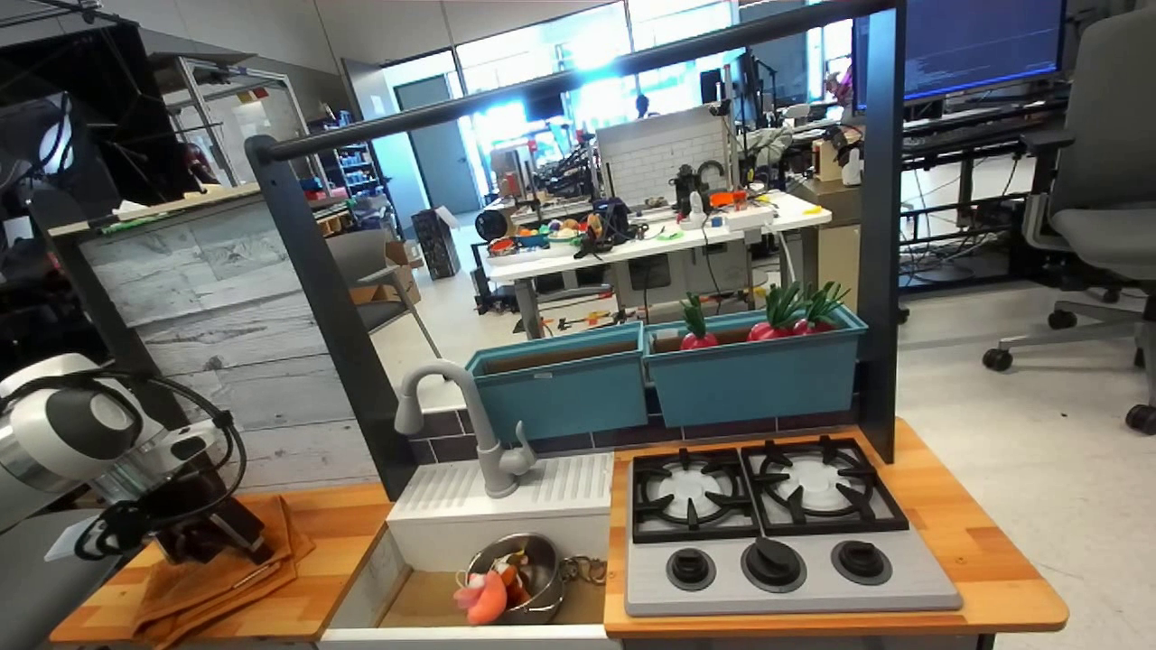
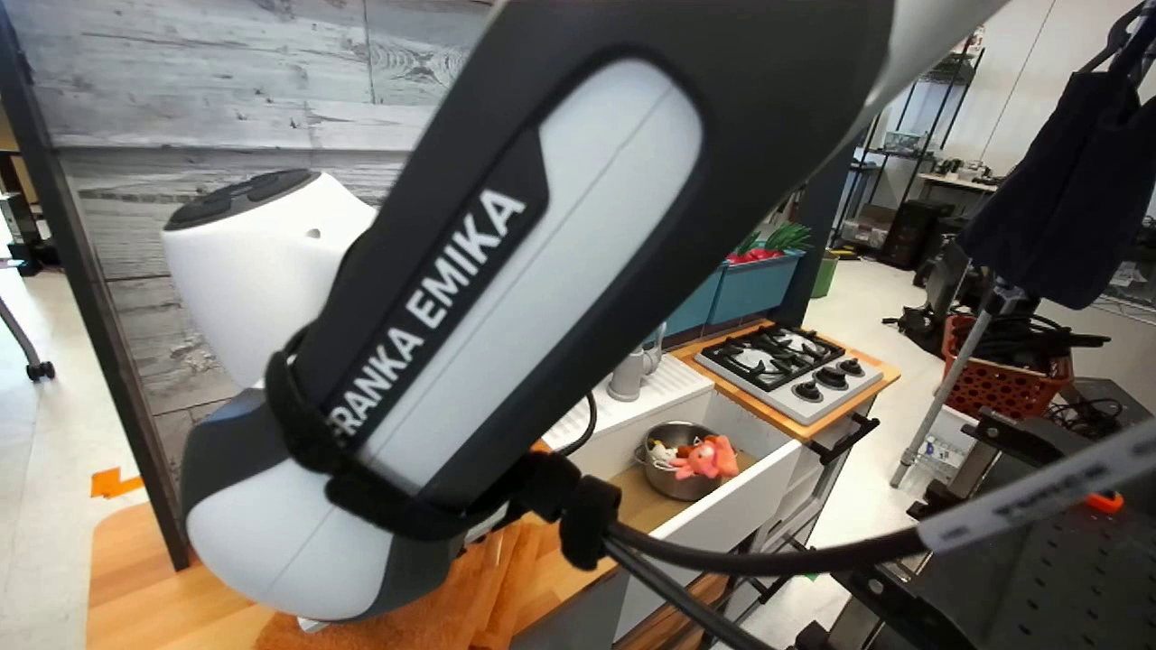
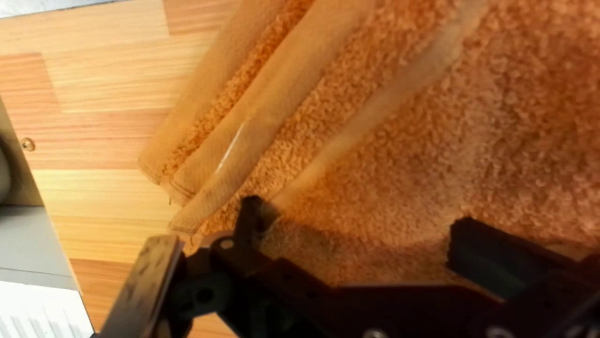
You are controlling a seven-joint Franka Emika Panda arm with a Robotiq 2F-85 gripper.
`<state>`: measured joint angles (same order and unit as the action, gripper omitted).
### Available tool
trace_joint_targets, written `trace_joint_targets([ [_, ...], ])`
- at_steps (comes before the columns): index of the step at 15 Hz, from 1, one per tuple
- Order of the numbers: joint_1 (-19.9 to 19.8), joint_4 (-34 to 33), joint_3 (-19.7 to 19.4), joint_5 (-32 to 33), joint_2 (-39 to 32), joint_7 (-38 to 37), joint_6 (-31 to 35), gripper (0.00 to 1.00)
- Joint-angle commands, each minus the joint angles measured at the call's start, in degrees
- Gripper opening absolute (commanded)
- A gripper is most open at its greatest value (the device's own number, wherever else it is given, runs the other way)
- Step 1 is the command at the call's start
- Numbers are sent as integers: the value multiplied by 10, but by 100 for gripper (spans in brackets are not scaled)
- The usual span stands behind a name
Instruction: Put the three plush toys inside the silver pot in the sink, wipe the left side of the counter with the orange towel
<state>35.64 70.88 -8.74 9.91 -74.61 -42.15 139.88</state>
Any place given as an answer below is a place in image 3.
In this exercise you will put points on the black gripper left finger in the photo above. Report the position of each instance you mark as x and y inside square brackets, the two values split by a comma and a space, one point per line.
[250, 228]

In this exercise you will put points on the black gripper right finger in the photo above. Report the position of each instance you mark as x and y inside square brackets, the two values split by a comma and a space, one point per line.
[488, 250]

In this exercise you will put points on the wooden toy kitchen unit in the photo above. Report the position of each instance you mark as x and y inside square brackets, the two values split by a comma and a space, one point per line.
[94, 94]

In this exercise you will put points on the orange terry towel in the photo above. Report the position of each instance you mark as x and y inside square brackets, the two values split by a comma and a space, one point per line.
[405, 124]

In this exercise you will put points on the white toy sink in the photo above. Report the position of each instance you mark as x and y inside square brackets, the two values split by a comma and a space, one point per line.
[30, 282]

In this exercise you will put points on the grey metal wrist bracket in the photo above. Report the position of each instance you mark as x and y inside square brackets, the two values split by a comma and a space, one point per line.
[141, 288]

